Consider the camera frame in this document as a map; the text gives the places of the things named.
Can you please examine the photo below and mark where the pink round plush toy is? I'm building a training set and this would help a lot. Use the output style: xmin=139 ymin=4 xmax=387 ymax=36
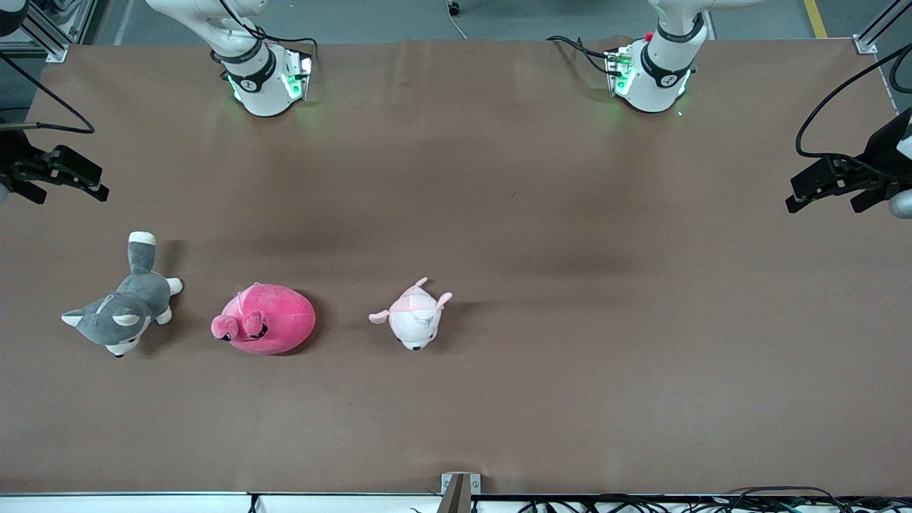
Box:
xmin=211 ymin=283 xmax=316 ymax=356

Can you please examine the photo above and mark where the grey white husky plush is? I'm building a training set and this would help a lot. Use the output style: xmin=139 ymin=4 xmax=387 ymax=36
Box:
xmin=61 ymin=232 xmax=184 ymax=358

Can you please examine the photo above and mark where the white panel along table edge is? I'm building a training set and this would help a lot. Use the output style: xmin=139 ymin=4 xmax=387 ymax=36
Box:
xmin=0 ymin=492 xmax=912 ymax=513

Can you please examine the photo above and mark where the white pink plush dog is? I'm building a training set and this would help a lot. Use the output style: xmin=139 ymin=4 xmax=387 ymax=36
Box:
xmin=368 ymin=277 xmax=454 ymax=351

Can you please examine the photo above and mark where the large table cover sheet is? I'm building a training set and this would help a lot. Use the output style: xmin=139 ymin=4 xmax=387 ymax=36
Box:
xmin=0 ymin=36 xmax=912 ymax=497

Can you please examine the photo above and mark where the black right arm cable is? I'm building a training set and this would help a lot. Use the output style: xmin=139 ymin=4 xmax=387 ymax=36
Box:
xmin=0 ymin=51 xmax=95 ymax=135

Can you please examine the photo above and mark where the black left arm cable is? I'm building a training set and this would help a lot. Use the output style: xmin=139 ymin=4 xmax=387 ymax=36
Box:
xmin=795 ymin=44 xmax=912 ymax=179

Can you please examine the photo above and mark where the aluminium frame post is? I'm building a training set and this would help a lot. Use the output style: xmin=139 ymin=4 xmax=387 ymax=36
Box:
xmin=20 ymin=0 xmax=98 ymax=63
xmin=854 ymin=0 xmax=912 ymax=55

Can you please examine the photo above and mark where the black cable bundle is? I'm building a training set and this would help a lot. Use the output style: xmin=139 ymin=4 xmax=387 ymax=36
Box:
xmin=513 ymin=487 xmax=912 ymax=513

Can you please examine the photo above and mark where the thin white floor cable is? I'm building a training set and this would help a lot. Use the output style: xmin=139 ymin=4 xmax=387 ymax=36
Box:
xmin=445 ymin=0 xmax=468 ymax=41

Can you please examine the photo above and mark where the metal corner bracket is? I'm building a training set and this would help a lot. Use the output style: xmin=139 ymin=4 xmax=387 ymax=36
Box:
xmin=441 ymin=472 xmax=482 ymax=495

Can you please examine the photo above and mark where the dark camera mount pole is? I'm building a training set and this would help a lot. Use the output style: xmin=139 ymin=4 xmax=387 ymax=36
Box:
xmin=436 ymin=475 xmax=472 ymax=513

